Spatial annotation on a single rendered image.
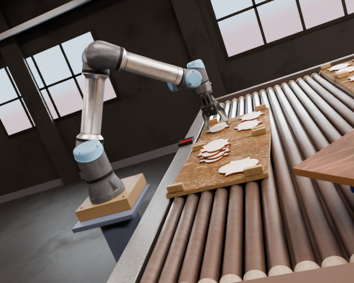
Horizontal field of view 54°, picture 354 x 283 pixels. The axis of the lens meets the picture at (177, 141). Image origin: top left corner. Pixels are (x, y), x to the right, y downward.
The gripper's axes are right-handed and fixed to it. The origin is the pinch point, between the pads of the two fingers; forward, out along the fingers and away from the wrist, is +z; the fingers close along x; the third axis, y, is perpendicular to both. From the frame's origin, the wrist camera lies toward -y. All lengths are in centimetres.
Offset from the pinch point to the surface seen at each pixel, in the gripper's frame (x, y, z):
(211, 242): 11, 98, -3
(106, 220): -39, 64, 4
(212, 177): 6, 62, -2
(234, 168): 14, 61, -3
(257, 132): 21.1, 29.2, -2.2
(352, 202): 44, 90, -1
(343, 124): 52, 38, 1
